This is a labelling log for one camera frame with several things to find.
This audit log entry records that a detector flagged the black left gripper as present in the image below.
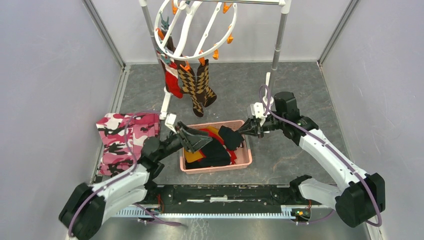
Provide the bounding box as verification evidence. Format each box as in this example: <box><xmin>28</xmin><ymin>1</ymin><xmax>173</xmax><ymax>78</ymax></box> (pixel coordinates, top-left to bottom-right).
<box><xmin>156</xmin><ymin>121</ymin><xmax>212</xmax><ymax>161</ymax></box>

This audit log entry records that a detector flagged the black sock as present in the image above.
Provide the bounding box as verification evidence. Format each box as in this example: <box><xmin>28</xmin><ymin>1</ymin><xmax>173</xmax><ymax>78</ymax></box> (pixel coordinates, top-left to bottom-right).
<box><xmin>218</xmin><ymin>125</ymin><xmax>244</xmax><ymax>151</ymax></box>

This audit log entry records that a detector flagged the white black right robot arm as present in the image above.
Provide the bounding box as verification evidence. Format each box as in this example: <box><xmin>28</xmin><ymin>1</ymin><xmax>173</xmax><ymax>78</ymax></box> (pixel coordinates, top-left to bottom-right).
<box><xmin>238</xmin><ymin>91</ymin><xmax>386</xmax><ymax>228</ymax></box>

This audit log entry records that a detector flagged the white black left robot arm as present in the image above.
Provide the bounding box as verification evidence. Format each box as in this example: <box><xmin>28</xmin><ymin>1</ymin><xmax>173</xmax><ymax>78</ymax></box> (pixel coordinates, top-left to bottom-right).
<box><xmin>58</xmin><ymin>121</ymin><xmax>213</xmax><ymax>240</ymax></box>

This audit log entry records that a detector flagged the orange clothes clip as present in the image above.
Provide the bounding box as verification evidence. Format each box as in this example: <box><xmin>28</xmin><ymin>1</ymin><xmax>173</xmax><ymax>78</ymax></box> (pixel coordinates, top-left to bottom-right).
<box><xmin>198</xmin><ymin>57</ymin><xmax>206</xmax><ymax>66</ymax></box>
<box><xmin>179</xmin><ymin>61</ymin><xmax>191</xmax><ymax>72</ymax></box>

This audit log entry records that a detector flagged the teal clothes clip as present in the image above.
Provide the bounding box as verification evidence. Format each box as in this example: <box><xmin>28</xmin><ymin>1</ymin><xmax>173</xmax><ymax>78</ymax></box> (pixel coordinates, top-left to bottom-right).
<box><xmin>159</xmin><ymin>13</ymin><xmax>170</xmax><ymax>32</ymax></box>

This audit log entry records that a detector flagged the white round clip hanger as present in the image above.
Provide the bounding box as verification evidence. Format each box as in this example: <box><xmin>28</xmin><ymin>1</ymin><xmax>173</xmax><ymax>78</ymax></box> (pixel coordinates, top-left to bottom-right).
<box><xmin>171</xmin><ymin>1</ymin><xmax>239</xmax><ymax>57</ymax></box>

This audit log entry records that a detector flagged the yellow cloth in basket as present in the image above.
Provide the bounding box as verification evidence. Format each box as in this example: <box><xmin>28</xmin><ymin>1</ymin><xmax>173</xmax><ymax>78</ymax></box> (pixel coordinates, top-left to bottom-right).
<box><xmin>183</xmin><ymin>126</ymin><xmax>226</xmax><ymax>164</ymax></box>

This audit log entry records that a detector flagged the white metal drying rack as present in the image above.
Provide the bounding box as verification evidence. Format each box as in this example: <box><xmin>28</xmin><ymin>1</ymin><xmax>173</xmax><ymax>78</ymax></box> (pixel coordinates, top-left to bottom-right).
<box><xmin>138</xmin><ymin>0</ymin><xmax>292</xmax><ymax>121</ymax></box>

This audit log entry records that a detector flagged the pink perforated plastic basket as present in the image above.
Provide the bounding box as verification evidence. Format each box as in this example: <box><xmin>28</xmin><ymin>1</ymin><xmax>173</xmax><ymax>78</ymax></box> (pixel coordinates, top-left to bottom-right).
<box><xmin>179</xmin><ymin>120</ymin><xmax>253</xmax><ymax>174</ymax></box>

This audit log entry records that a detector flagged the black cloth in basket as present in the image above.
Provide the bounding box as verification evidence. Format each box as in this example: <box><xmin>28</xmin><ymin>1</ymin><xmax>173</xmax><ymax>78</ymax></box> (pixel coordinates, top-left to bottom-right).
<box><xmin>184</xmin><ymin>138</ymin><xmax>232</xmax><ymax>169</ymax></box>

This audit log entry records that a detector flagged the red white santa sock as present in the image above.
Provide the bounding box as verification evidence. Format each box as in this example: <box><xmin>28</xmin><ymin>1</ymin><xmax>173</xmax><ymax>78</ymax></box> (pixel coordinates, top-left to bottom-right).
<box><xmin>164</xmin><ymin>61</ymin><xmax>183</xmax><ymax>99</ymax></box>

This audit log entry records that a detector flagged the argyle brown yellow sock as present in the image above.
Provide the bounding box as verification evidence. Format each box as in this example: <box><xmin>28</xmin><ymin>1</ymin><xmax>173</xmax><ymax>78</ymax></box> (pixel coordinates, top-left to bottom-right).
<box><xmin>178</xmin><ymin>65</ymin><xmax>204</xmax><ymax>118</ymax></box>

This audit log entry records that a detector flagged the pink camouflage folded cloth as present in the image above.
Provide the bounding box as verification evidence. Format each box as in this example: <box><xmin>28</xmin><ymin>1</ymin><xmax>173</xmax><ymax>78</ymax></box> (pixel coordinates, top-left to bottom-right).
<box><xmin>96</xmin><ymin>113</ymin><xmax>160</xmax><ymax>176</ymax></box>

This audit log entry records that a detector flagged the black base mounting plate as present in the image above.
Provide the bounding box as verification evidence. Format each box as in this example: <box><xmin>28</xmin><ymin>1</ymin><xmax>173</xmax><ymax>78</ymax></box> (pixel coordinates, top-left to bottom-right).
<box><xmin>138</xmin><ymin>184</ymin><xmax>318</xmax><ymax>214</ymax></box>

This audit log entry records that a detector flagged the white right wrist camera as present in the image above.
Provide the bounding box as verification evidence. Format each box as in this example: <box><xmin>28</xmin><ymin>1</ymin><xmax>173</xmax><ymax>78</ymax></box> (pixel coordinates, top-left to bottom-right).
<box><xmin>249</xmin><ymin>102</ymin><xmax>270</xmax><ymax>127</ymax></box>

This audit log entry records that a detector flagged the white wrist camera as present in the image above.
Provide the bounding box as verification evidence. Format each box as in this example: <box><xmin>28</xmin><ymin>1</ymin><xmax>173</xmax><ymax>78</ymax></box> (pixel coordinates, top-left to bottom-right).
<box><xmin>249</xmin><ymin>102</ymin><xmax>270</xmax><ymax>127</ymax></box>
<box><xmin>164</xmin><ymin>113</ymin><xmax>177</xmax><ymax>134</ymax></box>

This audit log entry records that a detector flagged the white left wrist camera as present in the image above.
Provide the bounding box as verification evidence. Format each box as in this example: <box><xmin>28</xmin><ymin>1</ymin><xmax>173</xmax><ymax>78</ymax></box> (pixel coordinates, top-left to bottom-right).
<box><xmin>164</xmin><ymin>113</ymin><xmax>177</xmax><ymax>134</ymax></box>

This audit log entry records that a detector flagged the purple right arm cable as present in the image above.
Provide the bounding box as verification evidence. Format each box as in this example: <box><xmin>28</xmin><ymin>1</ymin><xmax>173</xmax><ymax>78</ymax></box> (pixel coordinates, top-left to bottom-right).
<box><xmin>258</xmin><ymin>84</ymin><xmax>383</xmax><ymax>228</ymax></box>

